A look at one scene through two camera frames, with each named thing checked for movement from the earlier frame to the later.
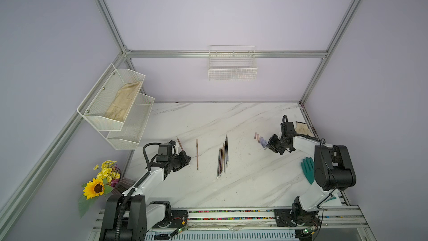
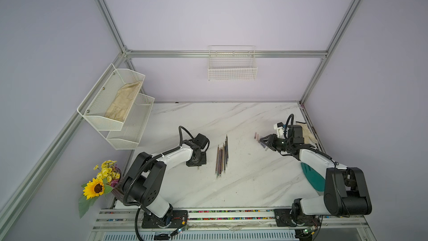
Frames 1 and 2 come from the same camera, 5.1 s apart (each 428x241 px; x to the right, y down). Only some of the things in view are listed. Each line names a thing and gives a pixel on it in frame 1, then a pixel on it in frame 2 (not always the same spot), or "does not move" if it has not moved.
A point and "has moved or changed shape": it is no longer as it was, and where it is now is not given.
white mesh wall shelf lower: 129,137 does not move
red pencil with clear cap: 180,144 has moved or changed shape
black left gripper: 184,159 → 203,160
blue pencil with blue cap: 220,162 does not move
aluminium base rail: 338,223 does not move
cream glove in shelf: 123,101 does not move
